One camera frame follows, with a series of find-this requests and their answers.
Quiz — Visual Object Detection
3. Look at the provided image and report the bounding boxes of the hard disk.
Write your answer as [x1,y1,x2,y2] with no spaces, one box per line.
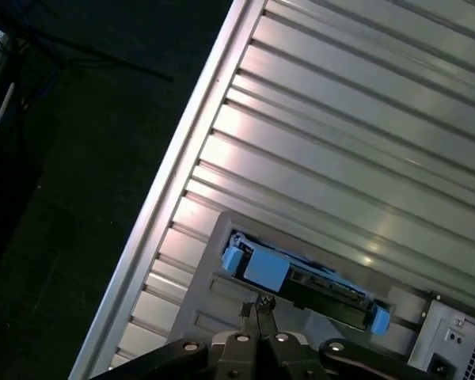
[220,232,392,336]

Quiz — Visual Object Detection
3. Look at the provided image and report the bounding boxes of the white slim device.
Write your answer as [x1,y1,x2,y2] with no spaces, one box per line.
[0,81,16,158]

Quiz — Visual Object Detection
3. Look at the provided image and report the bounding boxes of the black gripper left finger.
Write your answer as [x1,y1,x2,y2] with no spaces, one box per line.
[102,302,260,380]

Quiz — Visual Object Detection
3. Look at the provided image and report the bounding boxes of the black PC case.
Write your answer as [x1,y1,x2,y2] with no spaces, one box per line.
[417,291,475,380]

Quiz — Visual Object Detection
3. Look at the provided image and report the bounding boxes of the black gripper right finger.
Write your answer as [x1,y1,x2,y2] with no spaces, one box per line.
[260,294,436,380]

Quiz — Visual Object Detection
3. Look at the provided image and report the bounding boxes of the grey parts rack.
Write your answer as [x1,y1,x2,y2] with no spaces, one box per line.
[164,209,432,375]

